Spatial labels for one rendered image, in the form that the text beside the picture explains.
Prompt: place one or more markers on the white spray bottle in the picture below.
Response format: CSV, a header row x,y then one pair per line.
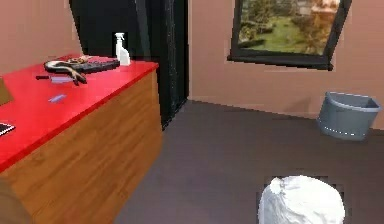
x,y
122,53

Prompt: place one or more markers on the black room door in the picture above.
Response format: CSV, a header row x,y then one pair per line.
x,y
133,40

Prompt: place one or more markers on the black keyboard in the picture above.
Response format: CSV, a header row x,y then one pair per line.
x,y
95,65

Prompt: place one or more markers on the red top wooden desk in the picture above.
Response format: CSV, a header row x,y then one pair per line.
x,y
83,133

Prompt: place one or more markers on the black framed window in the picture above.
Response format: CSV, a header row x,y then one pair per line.
x,y
286,30

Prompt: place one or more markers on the white tied rubbish bag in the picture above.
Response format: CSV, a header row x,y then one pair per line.
x,y
300,203

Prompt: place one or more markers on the black pen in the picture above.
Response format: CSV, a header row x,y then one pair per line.
x,y
42,77

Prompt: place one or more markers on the grey waste bin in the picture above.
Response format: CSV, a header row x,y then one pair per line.
x,y
346,116

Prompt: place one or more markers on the black striped flat device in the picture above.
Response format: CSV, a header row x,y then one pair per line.
x,y
5,128

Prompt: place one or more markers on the tan flat box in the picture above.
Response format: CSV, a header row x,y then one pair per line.
x,y
4,93

